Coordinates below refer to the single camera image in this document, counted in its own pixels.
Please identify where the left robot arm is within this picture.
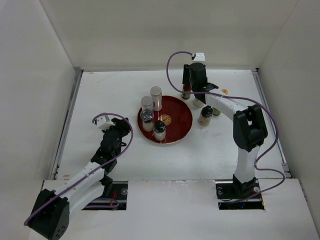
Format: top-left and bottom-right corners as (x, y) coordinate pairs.
(23, 113), (133, 240)

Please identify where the black-lid seasoning jar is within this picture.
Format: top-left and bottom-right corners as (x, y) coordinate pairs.
(198, 105), (213, 126)
(192, 97), (205, 109)

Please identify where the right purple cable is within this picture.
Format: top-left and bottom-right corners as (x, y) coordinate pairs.
(166, 51), (287, 203)

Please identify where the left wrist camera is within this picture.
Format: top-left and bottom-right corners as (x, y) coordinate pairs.
(93, 114), (114, 131)

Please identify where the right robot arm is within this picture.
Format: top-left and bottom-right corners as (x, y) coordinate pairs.
(182, 62), (268, 199)

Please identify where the black-top grinder bottle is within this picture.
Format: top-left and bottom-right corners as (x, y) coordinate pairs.
(140, 109), (154, 132)

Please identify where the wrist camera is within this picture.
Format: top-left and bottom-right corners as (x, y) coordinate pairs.
(93, 114), (114, 131)
(191, 52), (206, 63)

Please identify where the white bead jar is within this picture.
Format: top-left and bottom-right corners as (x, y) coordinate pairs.
(150, 86), (162, 112)
(140, 96), (154, 112)

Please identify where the small black-capped powder bottle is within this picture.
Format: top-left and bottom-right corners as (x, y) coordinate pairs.
(153, 120), (166, 141)

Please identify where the near black-lid seasoning jar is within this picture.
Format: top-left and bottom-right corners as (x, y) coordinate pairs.
(198, 105), (213, 126)

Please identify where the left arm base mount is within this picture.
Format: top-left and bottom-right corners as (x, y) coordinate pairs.
(83, 181), (129, 211)

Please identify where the far black-lid seasoning jar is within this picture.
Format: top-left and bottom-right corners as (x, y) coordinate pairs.
(192, 97), (205, 109)

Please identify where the red round tray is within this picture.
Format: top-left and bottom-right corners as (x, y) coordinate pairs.
(137, 95), (193, 144)

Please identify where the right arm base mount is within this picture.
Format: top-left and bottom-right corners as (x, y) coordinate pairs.
(215, 180), (265, 210)

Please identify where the green-label sauce bottle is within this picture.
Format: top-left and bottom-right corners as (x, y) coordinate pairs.
(181, 84), (192, 100)
(213, 88), (229, 116)

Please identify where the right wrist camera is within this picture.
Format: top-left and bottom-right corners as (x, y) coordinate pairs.
(191, 52), (206, 63)

